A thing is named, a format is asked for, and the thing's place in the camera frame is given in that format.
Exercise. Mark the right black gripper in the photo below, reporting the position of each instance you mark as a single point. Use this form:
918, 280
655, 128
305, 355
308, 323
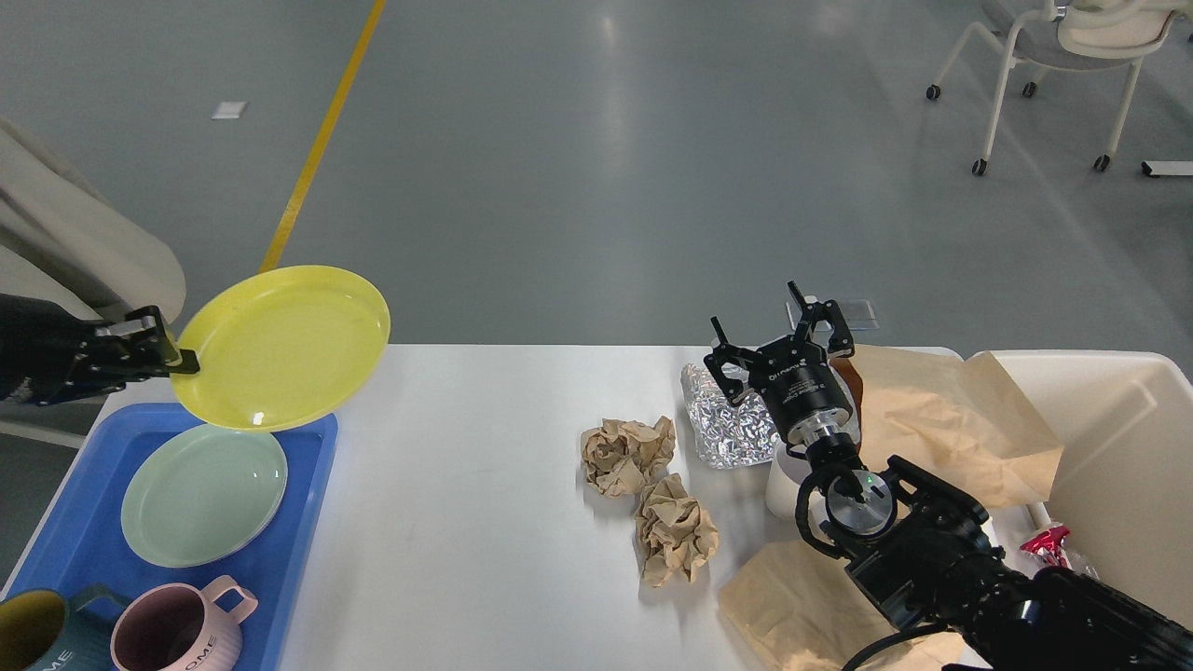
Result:
802, 387

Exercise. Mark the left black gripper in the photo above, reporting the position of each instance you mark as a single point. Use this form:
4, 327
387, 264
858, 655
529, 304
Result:
68, 366

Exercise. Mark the yellow plastic plate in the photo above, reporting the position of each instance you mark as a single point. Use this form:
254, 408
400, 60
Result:
283, 348

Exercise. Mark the pink ceramic mug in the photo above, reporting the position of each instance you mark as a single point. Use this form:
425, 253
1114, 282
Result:
176, 626

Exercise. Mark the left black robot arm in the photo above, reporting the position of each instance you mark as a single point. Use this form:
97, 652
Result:
17, 315

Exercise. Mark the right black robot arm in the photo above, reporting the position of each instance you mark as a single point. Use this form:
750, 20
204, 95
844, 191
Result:
913, 543

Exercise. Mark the right floor socket plate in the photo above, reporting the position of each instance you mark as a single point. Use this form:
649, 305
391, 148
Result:
860, 315

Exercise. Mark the crumpled aluminium foil sheet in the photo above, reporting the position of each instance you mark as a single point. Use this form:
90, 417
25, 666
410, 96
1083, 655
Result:
727, 436

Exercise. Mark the upright white paper cup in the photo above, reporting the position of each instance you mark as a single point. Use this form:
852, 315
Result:
783, 484

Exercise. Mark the beige fabric cover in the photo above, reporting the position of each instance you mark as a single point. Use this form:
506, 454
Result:
65, 243

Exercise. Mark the light green plate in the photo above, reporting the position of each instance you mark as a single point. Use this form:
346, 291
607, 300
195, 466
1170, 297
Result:
203, 495

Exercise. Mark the large brown paper bag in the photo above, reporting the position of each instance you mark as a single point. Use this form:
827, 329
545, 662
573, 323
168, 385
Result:
966, 421

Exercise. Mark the upper crumpled brown paper ball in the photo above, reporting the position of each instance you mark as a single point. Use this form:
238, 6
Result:
624, 456

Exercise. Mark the crumpled brown paper ball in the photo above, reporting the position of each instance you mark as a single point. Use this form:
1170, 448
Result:
624, 456
676, 533

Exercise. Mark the blue plastic tray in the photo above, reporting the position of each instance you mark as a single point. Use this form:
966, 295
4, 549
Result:
81, 541

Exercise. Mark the lower crumpled brown paper ball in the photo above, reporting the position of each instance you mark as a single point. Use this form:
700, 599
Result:
676, 533

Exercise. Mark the blue and yellow mug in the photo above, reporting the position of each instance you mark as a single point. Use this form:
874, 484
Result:
43, 630

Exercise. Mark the crushed red can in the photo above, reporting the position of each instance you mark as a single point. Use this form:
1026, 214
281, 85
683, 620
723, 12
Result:
1047, 547

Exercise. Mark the white plastic bin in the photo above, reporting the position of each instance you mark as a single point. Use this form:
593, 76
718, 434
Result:
1122, 485

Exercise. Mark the white floor bar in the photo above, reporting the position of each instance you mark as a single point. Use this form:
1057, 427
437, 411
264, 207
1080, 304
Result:
1167, 168

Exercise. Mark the white office chair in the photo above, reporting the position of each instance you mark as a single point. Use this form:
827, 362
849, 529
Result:
1065, 36

